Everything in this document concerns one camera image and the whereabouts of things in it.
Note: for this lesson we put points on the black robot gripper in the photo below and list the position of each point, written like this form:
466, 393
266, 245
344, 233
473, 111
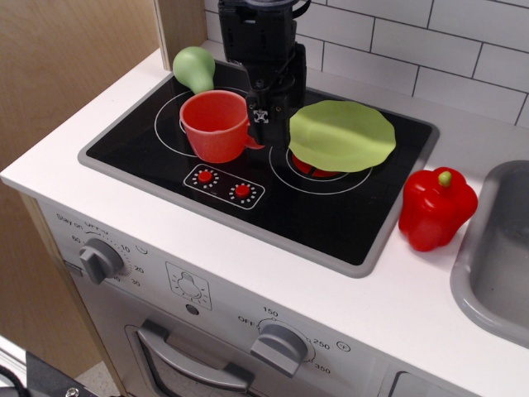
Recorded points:
261, 37

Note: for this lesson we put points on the red plastic toy cup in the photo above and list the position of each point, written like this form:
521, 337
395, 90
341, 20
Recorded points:
217, 126

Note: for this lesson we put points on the green plastic toy plate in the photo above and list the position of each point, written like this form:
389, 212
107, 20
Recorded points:
341, 136

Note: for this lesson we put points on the red right stove button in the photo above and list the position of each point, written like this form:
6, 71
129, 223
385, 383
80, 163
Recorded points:
242, 191

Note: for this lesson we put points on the red stove button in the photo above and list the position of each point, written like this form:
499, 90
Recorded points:
242, 191
205, 177

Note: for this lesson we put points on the red left stove button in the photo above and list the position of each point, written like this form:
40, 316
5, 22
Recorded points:
205, 177

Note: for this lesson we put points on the green toy pear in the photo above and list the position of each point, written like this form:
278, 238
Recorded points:
194, 67

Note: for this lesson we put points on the black toy stove cooktop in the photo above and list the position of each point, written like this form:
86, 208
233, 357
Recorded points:
338, 220

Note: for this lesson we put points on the red toy bell pepper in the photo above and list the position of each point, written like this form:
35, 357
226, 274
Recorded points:
436, 203

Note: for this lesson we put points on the grey timer knob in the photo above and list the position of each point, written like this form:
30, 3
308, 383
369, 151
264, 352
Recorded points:
100, 260

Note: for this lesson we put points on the grey oven temperature knob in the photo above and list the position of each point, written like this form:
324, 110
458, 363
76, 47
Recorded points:
280, 348

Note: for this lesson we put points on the grey toy sink basin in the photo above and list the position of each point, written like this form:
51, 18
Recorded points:
489, 280

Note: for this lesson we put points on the black equipment base with screw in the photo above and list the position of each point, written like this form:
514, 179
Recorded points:
43, 379

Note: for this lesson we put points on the grey oven door handle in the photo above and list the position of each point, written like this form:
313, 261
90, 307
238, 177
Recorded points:
232, 377

